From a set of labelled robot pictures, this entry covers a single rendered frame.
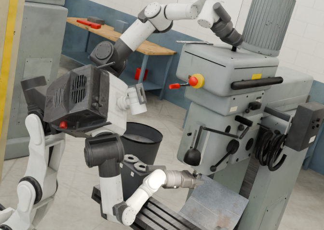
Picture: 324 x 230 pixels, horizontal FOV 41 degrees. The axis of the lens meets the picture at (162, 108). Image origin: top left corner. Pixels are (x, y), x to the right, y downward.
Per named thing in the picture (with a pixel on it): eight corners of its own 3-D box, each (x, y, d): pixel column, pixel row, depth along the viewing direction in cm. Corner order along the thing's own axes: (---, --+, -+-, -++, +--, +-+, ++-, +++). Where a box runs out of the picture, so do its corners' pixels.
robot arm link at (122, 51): (114, 31, 188) (92, 53, 189) (125, 43, 184) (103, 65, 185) (125, 43, 199) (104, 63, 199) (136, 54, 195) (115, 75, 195)
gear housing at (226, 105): (225, 117, 183) (232, 96, 180) (182, 97, 196) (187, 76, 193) (260, 109, 209) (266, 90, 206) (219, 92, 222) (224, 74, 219)
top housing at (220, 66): (222, 99, 172) (234, 60, 167) (172, 77, 186) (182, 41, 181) (272, 90, 209) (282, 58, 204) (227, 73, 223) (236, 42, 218)
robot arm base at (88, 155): (87, 174, 176) (88, 161, 167) (81, 147, 183) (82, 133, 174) (122, 168, 181) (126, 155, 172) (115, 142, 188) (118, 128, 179)
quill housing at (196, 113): (207, 179, 196) (226, 115, 187) (172, 159, 208) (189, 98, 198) (227, 170, 211) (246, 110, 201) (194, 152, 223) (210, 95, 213)
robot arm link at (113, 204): (118, 232, 174) (113, 179, 170) (96, 225, 182) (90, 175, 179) (137, 222, 183) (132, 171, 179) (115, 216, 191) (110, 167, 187)
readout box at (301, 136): (301, 153, 197) (316, 111, 191) (283, 145, 202) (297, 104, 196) (316, 146, 213) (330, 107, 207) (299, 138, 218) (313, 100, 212)
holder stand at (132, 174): (132, 206, 233) (140, 173, 226) (109, 185, 247) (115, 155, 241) (149, 201, 241) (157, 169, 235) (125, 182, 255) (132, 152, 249)
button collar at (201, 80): (199, 90, 176) (203, 76, 174) (188, 85, 179) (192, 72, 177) (202, 89, 177) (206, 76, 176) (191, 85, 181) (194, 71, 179)
